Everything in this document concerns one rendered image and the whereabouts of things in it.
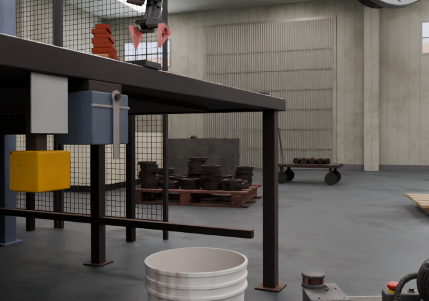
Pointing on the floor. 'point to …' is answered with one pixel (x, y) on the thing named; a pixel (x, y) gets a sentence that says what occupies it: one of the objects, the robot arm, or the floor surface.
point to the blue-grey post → (7, 0)
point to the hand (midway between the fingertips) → (147, 45)
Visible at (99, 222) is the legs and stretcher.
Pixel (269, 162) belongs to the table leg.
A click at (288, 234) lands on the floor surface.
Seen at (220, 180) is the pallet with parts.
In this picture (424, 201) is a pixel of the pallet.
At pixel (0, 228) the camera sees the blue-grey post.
